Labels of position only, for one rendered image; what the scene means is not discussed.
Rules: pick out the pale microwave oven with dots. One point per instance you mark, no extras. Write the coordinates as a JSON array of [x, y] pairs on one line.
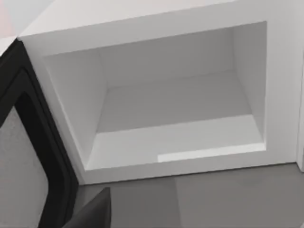
[[166, 99]]

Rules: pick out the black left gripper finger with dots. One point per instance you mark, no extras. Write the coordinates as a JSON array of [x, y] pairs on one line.
[[98, 210]]

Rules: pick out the black framed microwave door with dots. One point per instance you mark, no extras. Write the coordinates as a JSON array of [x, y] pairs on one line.
[[28, 147]]

